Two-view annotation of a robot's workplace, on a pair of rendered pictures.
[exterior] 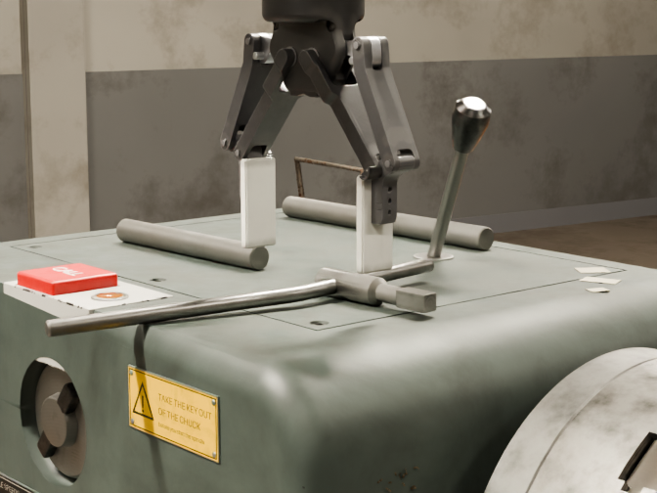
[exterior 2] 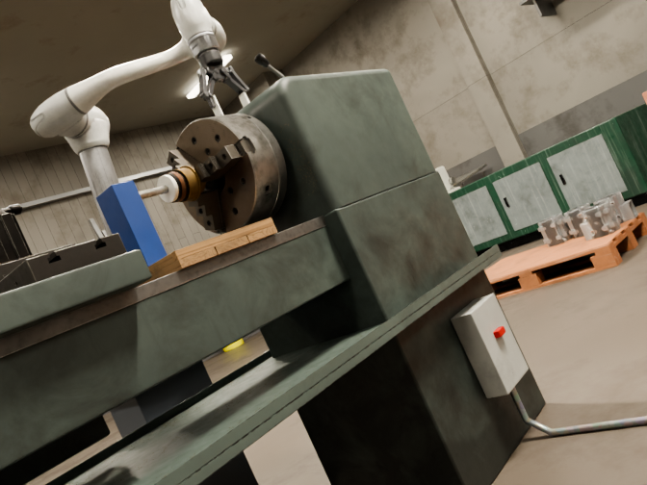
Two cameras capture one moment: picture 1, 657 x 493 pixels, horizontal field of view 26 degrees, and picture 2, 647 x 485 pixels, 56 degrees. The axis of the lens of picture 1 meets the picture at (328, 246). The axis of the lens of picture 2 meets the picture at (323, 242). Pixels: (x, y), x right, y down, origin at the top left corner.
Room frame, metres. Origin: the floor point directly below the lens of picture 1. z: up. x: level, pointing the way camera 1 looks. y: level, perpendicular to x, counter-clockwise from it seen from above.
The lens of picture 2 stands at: (0.83, -1.90, 0.78)
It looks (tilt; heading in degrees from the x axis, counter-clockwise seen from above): 1 degrees up; 81
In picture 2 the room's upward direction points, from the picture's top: 25 degrees counter-clockwise
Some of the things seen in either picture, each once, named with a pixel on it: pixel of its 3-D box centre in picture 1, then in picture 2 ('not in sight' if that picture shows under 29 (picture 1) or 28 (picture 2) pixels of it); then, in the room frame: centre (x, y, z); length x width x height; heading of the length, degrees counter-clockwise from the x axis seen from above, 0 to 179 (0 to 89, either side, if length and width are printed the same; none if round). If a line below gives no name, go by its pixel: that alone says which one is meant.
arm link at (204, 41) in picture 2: not in sight; (204, 47); (1.05, 0.01, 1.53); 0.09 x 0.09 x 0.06
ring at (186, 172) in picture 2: not in sight; (184, 185); (0.82, -0.35, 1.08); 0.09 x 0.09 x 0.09; 40
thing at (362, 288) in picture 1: (374, 291); not in sight; (1.05, -0.04, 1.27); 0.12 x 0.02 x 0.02; 43
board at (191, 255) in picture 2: not in sight; (187, 265); (0.74, -0.41, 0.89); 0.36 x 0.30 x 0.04; 130
